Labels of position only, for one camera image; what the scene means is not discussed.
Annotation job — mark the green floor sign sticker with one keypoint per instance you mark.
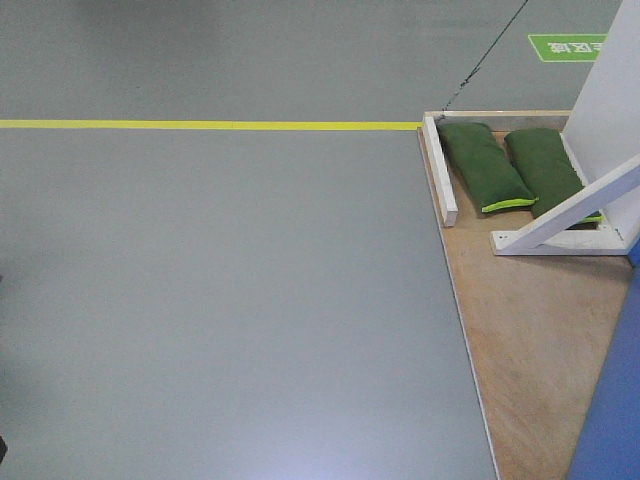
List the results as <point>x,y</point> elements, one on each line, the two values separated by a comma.
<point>567,47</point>

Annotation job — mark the yellow floor tape line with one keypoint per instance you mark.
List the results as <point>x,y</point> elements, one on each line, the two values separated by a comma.
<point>226,125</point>

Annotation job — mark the blue door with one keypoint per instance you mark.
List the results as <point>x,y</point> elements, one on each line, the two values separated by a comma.
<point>608,446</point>

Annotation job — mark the plywood base platform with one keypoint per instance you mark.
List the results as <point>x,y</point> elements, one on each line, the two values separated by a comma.
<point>537,328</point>

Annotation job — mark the green sandbag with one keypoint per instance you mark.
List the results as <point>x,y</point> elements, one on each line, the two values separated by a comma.
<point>540,158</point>
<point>492,181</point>

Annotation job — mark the white wooden door frame stand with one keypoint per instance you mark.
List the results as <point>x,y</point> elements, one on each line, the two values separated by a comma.
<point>601,136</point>

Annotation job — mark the right green sandbag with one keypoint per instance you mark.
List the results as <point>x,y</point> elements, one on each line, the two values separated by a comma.
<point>540,158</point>

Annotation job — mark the left green sandbag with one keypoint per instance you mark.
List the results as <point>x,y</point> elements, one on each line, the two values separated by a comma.
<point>492,181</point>

